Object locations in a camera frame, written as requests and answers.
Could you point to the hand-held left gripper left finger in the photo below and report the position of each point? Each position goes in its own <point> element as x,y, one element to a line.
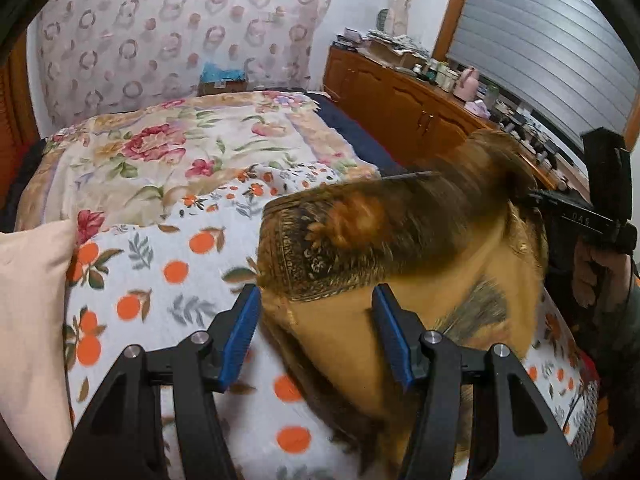
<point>240,340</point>

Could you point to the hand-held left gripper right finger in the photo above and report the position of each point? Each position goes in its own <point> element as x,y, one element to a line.
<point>395,340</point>

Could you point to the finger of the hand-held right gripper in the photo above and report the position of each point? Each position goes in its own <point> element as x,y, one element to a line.
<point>555,199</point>

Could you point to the golden patterned garment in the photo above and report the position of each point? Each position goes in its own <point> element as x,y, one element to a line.
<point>350,320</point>

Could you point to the person's right hand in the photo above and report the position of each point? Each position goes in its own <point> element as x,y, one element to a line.
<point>587,275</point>

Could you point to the orange fruit print bedsheet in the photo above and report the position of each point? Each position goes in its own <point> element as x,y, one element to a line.
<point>165,310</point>

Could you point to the pink tissue box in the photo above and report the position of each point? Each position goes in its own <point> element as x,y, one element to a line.
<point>477,110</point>

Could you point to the pink bottle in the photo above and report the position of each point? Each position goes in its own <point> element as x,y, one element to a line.
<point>466,85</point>

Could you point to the white bottle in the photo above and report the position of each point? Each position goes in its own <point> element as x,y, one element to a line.
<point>447,76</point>

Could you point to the green bottle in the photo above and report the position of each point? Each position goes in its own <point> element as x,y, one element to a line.
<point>432,72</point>

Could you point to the red printed bed cover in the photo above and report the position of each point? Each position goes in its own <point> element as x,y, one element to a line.
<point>590,372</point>

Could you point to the wooden sideboard cabinet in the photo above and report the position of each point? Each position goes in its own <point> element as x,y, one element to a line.
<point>400,105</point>

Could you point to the floral blanket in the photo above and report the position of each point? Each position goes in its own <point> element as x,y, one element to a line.
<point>175,160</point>

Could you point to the navy blanket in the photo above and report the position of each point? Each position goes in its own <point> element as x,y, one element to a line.
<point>360,135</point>

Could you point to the beige pillow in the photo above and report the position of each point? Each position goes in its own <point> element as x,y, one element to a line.
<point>30,335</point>

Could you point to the cardboard box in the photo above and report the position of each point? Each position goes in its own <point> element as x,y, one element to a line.
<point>395,55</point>

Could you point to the beige tied window curtain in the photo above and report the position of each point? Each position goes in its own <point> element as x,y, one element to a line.
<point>402,0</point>

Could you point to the blue cloth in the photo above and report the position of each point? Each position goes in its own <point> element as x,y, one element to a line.
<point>222,72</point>

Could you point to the dark cloth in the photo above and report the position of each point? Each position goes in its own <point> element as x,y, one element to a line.
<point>20,180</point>

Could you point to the circle print curtain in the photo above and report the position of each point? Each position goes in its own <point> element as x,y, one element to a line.
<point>150,35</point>

